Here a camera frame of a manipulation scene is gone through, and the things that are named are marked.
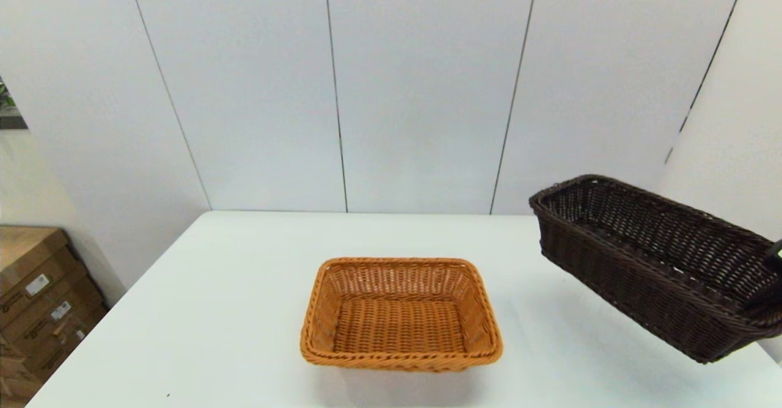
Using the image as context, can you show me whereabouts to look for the plain cardboard box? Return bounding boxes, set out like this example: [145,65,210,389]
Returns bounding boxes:
[0,341,43,408]

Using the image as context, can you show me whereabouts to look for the orange wicker basket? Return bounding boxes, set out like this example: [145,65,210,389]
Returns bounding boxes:
[299,257,504,373]

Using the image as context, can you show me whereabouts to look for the framed plant picture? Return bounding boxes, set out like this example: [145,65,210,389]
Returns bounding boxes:
[0,77,29,129]

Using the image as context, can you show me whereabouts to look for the dark brown wicker basket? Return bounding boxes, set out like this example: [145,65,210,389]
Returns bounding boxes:
[528,175,782,364]

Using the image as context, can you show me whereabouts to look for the cardboard box with white label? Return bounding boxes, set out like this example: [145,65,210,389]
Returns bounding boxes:
[0,226,78,299]
[21,303,109,384]
[0,268,98,344]

